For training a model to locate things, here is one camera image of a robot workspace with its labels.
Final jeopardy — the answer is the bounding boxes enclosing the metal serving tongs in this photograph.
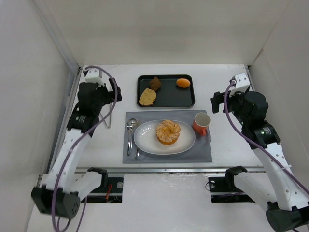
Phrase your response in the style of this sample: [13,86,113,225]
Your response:
[99,103,113,129]

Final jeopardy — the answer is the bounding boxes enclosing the large sugared orange bun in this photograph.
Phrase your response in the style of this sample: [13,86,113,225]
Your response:
[156,120,181,145]

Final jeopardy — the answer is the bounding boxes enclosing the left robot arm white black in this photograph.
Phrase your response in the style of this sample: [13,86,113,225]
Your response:
[31,78,122,219]

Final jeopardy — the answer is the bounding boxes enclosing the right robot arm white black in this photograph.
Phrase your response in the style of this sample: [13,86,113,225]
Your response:
[211,90,309,232]

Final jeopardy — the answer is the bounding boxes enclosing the yellow bread slice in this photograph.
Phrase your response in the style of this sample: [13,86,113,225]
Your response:
[139,88,156,106]

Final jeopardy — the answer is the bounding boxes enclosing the silver fork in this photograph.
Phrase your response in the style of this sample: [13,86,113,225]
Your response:
[126,120,140,160]

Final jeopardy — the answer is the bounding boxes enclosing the silver spoon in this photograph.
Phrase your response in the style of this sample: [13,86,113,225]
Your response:
[127,118,138,156]

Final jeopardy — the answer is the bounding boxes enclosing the orange mug white inside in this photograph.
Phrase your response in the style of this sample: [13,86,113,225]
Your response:
[193,112,211,137]

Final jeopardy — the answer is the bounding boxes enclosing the white oval plate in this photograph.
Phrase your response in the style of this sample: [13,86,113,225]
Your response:
[134,120,196,155]

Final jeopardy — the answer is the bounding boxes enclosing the black rectangular tray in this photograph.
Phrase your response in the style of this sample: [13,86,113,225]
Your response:
[137,74,196,108]

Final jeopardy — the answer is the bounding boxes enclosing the grey cloth placemat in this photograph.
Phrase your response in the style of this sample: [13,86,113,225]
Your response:
[122,110,212,164]

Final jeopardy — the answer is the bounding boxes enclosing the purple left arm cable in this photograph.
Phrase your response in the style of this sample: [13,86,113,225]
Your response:
[51,65,119,232]

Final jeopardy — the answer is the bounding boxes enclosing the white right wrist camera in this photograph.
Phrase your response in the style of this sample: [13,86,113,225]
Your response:
[230,73,250,96]

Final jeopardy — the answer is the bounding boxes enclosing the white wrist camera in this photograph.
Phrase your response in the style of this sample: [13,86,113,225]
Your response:
[83,68,106,86]
[230,73,250,96]

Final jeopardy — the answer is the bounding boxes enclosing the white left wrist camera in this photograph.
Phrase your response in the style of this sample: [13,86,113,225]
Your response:
[83,68,106,86]

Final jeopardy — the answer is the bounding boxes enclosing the metal rail table front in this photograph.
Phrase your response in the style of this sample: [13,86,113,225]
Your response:
[74,165,267,174]

